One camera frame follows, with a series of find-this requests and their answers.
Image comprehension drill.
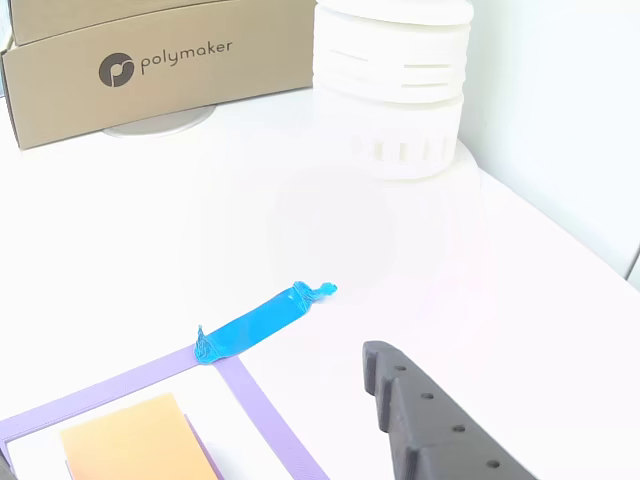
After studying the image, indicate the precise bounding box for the purple cube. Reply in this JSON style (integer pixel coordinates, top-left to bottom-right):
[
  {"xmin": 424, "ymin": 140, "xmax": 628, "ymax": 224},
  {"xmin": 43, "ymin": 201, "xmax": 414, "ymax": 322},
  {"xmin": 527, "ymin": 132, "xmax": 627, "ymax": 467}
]
[{"xmin": 64, "ymin": 412, "xmax": 225, "ymax": 480}]

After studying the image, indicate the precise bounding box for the plain cardboard box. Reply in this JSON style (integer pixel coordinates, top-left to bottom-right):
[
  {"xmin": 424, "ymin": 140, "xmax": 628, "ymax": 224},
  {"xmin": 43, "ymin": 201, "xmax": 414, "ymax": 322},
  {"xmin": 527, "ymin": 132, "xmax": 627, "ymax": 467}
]
[{"xmin": 7, "ymin": 0, "xmax": 281, "ymax": 47}]

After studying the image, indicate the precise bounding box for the polymaker printed cardboard box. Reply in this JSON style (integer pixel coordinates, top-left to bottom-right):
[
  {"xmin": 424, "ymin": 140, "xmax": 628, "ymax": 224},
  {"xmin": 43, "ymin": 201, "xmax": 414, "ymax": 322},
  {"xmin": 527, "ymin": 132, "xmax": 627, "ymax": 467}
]
[{"xmin": 0, "ymin": 0, "xmax": 321, "ymax": 151}]

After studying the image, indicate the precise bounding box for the white slotted printed cylinder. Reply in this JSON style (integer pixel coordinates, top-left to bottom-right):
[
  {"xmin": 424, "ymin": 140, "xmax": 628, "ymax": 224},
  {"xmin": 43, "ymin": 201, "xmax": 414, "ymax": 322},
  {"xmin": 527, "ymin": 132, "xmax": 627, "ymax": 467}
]
[{"xmin": 312, "ymin": 0, "xmax": 481, "ymax": 182}]

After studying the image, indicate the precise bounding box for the grey round disc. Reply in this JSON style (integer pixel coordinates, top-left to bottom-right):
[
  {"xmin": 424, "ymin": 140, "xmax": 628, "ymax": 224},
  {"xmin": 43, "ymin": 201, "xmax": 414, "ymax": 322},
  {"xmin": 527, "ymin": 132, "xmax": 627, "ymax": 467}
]
[{"xmin": 102, "ymin": 105, "xmax": 217, "ymax": 139}]

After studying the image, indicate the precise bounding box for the purple square frame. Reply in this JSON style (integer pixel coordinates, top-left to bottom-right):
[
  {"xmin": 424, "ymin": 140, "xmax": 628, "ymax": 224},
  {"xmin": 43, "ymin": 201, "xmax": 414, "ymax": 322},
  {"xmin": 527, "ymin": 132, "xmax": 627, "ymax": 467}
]
[{"xmin": 0, "ymin": 344, "xmax": 331, "ymax": 480}]

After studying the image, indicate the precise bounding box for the orange cube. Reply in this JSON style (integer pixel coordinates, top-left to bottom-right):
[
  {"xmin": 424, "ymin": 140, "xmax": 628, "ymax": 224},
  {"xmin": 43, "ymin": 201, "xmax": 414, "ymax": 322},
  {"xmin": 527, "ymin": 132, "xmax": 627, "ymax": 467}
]
[{"xmin": 59, "ymin": 392, "xmax": 221, "ymax": 480}]

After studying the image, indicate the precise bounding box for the blue tape strip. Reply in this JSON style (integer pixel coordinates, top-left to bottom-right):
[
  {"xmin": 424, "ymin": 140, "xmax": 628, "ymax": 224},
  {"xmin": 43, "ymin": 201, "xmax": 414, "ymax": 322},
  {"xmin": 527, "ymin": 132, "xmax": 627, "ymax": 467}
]
[{"xmin": 194, "ymin": 280, "xmax": 339, "ymax": 367}]

